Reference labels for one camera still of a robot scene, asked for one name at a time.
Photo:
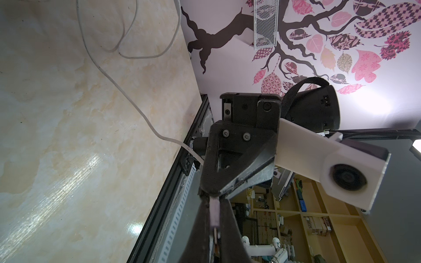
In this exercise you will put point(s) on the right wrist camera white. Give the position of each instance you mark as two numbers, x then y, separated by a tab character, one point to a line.
348	170

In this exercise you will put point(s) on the white wire shelf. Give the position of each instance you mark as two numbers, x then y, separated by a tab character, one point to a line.
265	16

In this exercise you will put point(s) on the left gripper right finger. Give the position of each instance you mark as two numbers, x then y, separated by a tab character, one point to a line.
232	249

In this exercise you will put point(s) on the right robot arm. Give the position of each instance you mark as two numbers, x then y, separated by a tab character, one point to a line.
312	104

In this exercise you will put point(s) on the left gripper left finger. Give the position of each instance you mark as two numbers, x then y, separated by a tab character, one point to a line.
197	249

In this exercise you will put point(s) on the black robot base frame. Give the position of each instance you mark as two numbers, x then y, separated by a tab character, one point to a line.
157	236

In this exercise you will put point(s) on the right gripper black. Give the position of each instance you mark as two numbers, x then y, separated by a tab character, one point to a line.
241	148

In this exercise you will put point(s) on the white slotted cable duct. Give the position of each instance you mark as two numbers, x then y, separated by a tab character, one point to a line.
179	221

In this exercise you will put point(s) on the wooden storage shelves background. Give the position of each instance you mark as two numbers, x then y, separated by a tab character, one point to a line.
308	222

